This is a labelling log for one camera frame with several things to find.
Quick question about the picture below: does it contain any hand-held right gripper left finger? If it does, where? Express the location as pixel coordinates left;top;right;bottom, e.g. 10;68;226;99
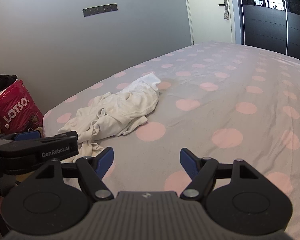
32;147;115;201

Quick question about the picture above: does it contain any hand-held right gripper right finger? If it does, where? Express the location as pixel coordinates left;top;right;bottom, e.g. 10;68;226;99
179;148;264;201

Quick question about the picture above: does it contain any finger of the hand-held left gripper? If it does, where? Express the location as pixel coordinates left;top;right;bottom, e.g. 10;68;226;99
14;131;42;141

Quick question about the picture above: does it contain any white t-shirt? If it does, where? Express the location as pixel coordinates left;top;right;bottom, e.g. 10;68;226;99
57;72;162;163

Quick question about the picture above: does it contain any red plastic bag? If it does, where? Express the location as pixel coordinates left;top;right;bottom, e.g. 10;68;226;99
0;79;44;135

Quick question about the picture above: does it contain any bed with pink dotted sheet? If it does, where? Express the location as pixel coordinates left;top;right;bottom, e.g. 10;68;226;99
41;41;300;240

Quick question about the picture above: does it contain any black cloth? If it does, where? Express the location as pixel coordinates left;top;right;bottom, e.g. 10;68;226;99
0;73;18;97

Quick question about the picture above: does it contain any white door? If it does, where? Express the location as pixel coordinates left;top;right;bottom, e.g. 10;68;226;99
182;0;243;45

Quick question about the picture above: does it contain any dark sliding wardrobe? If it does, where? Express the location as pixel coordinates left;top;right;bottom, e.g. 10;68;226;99
236;0;300;64

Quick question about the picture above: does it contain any grey wall switch panel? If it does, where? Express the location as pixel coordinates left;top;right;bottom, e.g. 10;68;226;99
82;3;118;17

